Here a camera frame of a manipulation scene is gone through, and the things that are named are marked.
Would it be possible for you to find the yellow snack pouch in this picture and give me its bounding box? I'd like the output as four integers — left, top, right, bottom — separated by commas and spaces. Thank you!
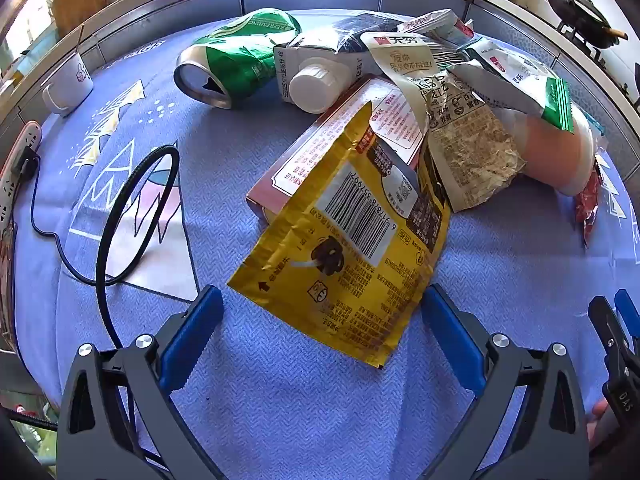
226, 101, 452, 371

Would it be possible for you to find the black wok with wooden handle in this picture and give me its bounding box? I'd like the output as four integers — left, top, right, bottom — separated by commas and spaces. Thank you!
546, 0, 628, 51

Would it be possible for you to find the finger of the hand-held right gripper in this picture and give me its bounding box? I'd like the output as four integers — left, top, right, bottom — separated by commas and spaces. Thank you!
588, 297, 640, 428
615, 290, 640, 356

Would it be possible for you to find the white and green packet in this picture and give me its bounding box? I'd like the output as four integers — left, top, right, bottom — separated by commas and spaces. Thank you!
447, 37, 573, 133

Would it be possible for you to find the reddish brown carton box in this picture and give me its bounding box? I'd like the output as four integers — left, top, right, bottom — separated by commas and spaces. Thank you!
245, 74, 431, 223

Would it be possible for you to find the pinkish paper cup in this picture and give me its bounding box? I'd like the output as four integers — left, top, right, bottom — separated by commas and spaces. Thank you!
495, 105, 601, 196

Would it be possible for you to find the white mug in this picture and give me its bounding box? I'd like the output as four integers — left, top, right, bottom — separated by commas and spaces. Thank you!
41, 52, 95, 117

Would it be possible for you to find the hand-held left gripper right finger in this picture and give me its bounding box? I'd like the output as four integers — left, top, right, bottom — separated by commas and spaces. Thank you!
421, 283, 591, 480

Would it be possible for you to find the white drink carton with cap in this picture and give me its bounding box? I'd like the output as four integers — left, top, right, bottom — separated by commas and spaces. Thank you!
273, 12, 406, 115

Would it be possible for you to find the person's right hand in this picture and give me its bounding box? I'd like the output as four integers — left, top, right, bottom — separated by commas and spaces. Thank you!
588, 398, 622, 457

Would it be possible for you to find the black plug adapter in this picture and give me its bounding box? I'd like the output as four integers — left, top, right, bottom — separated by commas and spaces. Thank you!
10, 152, 41, 181

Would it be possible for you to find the black cable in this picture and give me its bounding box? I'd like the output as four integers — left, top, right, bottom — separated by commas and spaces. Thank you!
30, 144, 181, 351

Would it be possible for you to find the red wrapper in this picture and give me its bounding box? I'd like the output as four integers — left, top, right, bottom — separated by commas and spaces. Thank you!
574, 157, 608, 248

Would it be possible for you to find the white and orange power strip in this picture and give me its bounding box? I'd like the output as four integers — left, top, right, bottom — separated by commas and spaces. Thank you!
0, 120, 43, 241

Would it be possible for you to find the silver packet with red print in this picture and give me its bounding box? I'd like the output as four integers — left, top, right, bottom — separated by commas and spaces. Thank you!
397, 9, 476, 41

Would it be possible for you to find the blue printed tablecloth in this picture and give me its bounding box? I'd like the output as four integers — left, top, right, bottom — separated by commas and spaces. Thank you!
12, 7, 640, 480

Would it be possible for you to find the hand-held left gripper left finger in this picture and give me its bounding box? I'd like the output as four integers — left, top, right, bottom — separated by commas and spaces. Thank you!
56, 285, 226, 480

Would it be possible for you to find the crushed green can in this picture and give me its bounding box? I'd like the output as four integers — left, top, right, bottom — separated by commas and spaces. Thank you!
173, 7, 302, 110

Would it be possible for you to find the beige food packet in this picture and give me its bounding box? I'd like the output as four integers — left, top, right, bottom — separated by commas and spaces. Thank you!
360, 31, 527, 212

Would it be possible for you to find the window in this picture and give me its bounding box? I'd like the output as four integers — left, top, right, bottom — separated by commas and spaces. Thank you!
10, 0, 58, 61

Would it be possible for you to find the gas stove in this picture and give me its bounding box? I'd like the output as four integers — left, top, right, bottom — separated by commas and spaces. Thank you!
557, 22, 608, 63

